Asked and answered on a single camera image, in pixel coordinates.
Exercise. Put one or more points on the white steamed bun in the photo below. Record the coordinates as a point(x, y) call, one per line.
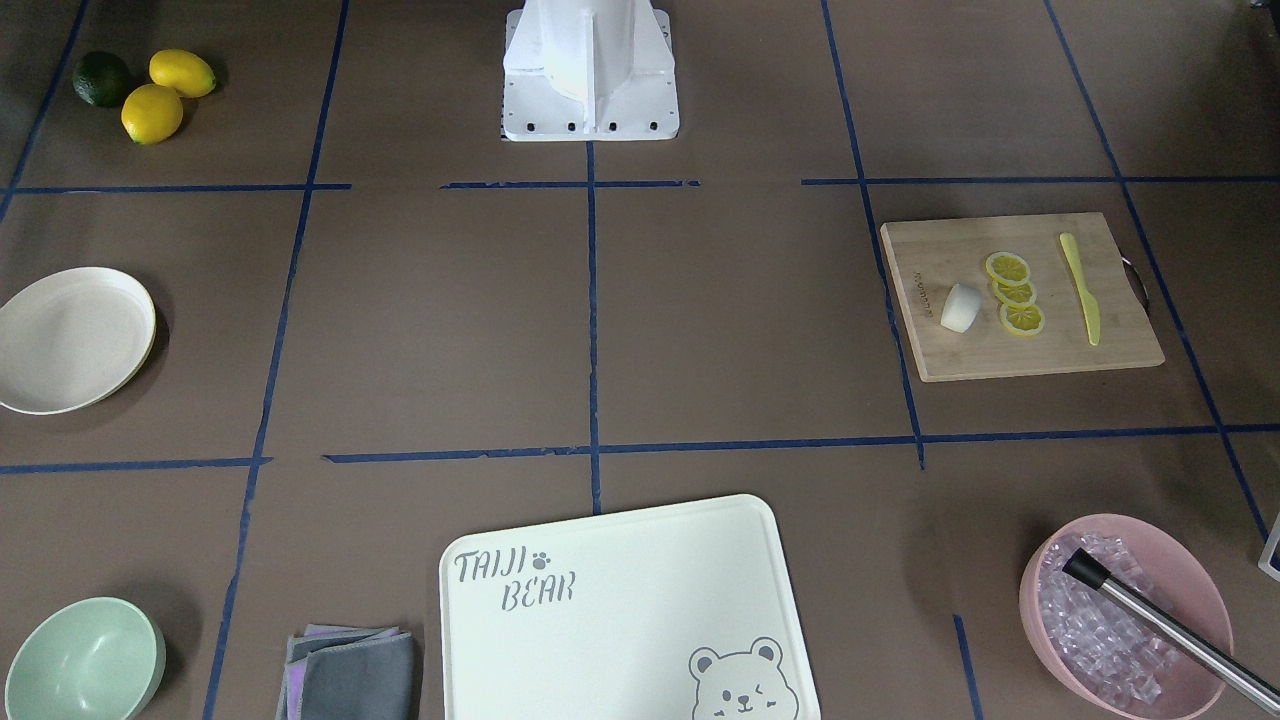
point(961, 308)

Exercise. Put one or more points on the yellow lemon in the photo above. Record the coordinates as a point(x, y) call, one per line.
point(187, 73)
point(152, 114)

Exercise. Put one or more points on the white bear tray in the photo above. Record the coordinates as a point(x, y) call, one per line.
point(683, 611)

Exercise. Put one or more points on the lemon slice middle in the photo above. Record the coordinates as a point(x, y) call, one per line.
point(1015, 295)

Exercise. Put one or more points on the mint green bowl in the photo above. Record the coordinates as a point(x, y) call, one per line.
point(100, 658)

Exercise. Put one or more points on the yellow lemon lower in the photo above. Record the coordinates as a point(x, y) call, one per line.
point(152, 114)

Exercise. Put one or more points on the lemon slice top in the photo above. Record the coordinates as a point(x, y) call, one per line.
point(1007, 268)

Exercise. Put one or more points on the cream round plate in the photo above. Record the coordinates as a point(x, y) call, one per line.
point(73, 338)

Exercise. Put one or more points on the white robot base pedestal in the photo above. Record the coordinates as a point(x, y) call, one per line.
point(589, 71)

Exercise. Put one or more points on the lemon slice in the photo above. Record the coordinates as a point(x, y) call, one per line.
point(1022, 320)
point(1015, 295)
point(1007, 268)

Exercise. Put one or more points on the white rack corner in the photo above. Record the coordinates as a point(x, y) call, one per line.
point(1268, 561)

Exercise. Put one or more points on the metal black-tipped stirrer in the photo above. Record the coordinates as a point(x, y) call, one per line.
point(1082, 566)

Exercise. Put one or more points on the dark green lime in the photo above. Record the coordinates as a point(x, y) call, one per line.
point(102, 80)

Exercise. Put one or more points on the lemon slice bottom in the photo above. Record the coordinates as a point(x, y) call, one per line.
point(1022, 320)

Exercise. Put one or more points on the grey purple folded cloths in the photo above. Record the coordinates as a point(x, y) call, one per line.
point(347, 672)

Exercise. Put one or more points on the wooden cutting board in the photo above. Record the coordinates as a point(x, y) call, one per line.
point(927, 258)

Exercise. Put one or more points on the yellow lemon upper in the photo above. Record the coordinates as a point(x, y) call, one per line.
point(187, 73)

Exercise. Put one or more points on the yellow plastic knife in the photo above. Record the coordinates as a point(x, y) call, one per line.
point(1091, 313)

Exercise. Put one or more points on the pink bowl with ice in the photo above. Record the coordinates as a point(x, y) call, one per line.
point(1103, 653)

